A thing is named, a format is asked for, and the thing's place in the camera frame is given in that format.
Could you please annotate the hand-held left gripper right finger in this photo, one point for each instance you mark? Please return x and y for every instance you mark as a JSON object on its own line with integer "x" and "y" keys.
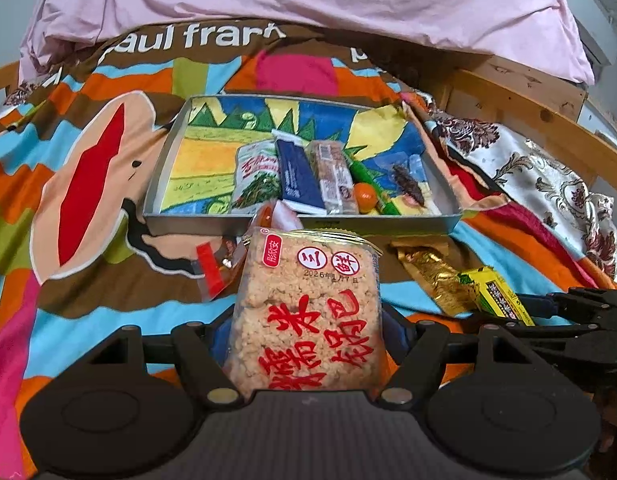
{"x": 396, "y": 340}

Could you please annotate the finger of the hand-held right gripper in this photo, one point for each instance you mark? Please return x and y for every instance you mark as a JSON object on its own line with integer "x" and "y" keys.
{"x": 538, "y": 335}
{"x": 578, "y": 300}

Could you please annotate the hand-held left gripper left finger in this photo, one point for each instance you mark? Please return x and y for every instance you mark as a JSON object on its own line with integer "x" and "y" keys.
{"x": 219, "y": 342}

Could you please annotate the rice cracker packet red print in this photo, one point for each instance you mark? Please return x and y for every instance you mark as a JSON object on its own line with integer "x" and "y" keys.
{"x": 308, "y": 310}

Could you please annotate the small orange mandarin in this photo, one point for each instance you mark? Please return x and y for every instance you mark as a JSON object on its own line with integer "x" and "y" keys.
{"x": 366, "y": 196}

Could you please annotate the green stick snack packet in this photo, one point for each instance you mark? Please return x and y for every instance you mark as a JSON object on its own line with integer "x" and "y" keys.
{"x": 368, "y": 177}

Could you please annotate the white green vegetable snack pouch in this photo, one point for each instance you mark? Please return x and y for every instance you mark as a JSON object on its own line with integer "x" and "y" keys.
{"x": 256, "y": 180}

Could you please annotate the metal tray with painted picture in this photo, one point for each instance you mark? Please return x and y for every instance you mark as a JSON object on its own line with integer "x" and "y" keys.
{"x": 208, "y": 160}

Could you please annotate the dark blue snack packet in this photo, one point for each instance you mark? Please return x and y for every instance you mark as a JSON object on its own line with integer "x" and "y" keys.
{"x": 298, "y": 175}

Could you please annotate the gold foil snack packet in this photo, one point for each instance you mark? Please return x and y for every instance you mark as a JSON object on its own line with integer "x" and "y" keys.
{"x": 433, "y": 270}

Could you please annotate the colourful printed blanket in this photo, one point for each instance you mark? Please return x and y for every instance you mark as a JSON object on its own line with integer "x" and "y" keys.
{"x": 113, "y": 280}

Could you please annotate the brown white floral bedsheet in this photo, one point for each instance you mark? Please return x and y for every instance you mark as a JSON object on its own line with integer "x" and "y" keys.
{"x": 538, "y": 170}

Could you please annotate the orange translucent snack packet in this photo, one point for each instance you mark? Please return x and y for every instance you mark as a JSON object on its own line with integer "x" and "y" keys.
{"x": 273, "y": 217}

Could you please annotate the clear packet of pink bars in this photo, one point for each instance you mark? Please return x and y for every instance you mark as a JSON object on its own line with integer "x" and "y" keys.
{"x": 331, "y": 175}

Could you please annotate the wooden bed frame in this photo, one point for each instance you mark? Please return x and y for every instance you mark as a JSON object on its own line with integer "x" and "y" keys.
{"x": 513, "y": 95}

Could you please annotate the white wall appliance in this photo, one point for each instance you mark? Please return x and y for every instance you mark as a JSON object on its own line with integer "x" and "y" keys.
{"x": 595, "y": 40}

